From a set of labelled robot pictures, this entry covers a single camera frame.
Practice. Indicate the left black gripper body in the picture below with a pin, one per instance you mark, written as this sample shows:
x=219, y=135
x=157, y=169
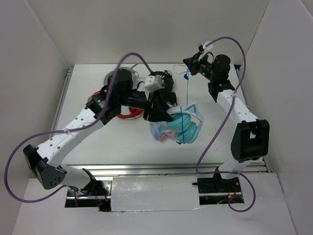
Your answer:
x=134, y=99

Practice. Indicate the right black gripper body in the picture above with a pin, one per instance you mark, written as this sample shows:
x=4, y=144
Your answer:
x=205, y=68

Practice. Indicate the teal cat ear headphones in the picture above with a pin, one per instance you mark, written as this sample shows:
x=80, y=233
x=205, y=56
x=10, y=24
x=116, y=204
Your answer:
x=186, y=123

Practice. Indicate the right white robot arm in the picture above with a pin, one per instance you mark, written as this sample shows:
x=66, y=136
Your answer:
x=251, y=137

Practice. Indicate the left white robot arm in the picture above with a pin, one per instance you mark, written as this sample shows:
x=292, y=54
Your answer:
x=45, y=160

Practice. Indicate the black headphones lower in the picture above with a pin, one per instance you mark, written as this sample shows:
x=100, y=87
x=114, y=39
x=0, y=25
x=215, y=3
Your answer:
x=171, y=100

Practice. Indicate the white grey headphones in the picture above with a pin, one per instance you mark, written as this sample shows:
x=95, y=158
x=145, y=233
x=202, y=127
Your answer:
x=125, y=70

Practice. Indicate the blue pink cat headphones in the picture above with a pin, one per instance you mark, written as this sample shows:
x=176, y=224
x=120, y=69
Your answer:
x=161, y=132

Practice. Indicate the red black headphones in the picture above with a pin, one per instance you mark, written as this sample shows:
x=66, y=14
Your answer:
x=133, y=113

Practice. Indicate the folded red headphones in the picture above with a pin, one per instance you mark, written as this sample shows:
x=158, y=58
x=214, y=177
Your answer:
x=97, y=97

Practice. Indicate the black headphones upper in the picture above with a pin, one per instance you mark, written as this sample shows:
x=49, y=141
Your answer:
x=166, y=83

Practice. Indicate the white foil covered plate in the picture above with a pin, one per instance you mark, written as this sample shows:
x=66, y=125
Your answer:
x=166, y=193

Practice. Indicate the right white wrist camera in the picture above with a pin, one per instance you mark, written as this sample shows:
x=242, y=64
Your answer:
x=204, y=48

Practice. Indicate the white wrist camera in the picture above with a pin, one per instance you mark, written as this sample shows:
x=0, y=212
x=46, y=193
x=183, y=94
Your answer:
x=204, y=48
x=153, y=83

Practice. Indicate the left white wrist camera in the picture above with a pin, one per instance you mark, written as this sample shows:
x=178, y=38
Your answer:
x=153, y=83

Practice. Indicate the aluminium rail frame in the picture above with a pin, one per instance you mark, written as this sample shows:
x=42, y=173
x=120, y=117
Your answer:
x=151, y=170

